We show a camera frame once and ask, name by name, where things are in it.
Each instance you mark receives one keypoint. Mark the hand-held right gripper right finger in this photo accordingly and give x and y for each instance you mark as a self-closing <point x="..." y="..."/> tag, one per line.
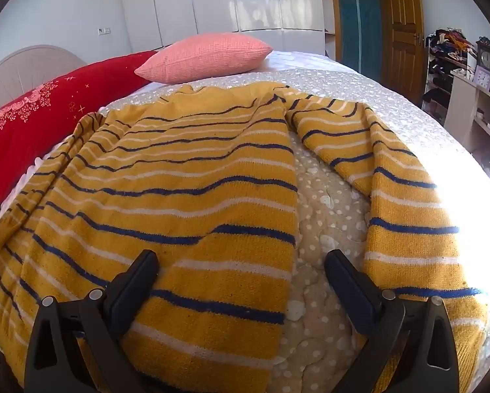
<point x="347" y="280"/>

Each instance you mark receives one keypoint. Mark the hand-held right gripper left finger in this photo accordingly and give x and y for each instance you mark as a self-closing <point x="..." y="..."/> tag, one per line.
<point x="136" y="279"/>

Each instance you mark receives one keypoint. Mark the yellow striped knit sweater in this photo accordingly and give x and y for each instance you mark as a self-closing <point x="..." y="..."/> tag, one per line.
<point x="179" y="196"/>

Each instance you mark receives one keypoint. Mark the shoe rack with clothes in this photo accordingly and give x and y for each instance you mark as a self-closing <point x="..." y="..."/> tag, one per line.
<point x="443" y="65"/>

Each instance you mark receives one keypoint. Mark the dotted beige bedspread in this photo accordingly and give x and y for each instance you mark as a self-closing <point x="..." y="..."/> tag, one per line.
<point x="331" y="213"/>

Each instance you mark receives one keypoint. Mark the red floral pillow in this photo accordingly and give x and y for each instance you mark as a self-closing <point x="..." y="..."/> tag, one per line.
<point x="44" y="118"/>

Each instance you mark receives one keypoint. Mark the beige padded headboard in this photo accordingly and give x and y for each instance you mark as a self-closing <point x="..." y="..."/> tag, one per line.
<point x="22" y="69"/>

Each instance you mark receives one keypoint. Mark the white desk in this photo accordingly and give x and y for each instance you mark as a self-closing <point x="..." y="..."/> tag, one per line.
<point x="478" y="110"/>

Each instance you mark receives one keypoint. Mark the pink pillow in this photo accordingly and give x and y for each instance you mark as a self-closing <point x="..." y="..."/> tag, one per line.
<point x="206" y="56"/>

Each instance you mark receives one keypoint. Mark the small pink clock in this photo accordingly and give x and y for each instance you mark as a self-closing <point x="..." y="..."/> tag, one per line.
<point x="483" y="77"/>

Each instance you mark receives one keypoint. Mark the wooden door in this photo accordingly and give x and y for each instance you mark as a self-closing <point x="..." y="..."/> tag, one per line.
<point x="402" y="28"/>

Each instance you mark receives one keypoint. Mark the teal door curtain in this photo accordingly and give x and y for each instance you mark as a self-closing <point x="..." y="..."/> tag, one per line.
<point x="357" y="20"/>

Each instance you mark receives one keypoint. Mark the dark wooden mantel clock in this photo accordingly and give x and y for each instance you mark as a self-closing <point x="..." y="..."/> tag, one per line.
<point x="486" y="55"/>

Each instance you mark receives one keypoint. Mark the white glossy wardrobe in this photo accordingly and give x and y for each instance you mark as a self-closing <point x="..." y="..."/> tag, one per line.
<point x="228" y="0"/>

